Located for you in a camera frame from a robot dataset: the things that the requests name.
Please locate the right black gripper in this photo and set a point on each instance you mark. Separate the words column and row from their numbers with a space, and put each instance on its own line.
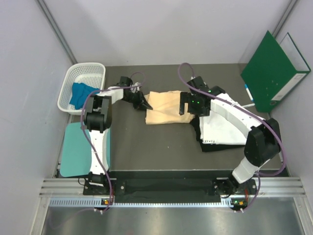
column 187, row 97

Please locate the white plastic basket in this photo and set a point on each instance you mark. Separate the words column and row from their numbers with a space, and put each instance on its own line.
column 79, row 81

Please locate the green ring binder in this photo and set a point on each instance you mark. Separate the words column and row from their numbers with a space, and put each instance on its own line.
column 274, row 70

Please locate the aluminium frame rail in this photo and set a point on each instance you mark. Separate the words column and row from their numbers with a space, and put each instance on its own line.
column 69, row 193

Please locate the peach yellow t shirt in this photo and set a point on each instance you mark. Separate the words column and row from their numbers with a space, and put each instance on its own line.
column 166, row 108

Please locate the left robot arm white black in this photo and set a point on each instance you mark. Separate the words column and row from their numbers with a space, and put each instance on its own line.
column 97, row 121

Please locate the white blue marker pen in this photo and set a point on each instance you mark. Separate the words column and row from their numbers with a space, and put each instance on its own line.
column 249, row 93

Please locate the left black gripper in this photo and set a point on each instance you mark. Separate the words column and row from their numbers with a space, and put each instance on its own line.
column 137, row 105

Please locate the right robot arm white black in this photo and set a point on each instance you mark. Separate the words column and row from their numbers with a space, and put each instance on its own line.
column 263, row 140

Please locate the blue crumpled t shirt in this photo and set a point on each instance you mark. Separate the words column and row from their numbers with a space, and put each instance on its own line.
column 80, row 92

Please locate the teal cutting board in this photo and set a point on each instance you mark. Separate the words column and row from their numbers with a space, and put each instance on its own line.
column 79, row 157

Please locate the white t shirt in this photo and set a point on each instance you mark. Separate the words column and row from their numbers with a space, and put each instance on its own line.
column 215, row 129

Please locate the black t shirt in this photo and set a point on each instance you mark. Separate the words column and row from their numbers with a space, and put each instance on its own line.
column 195, row 122

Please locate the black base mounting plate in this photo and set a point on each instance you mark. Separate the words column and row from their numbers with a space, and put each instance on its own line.
column 169, row 186

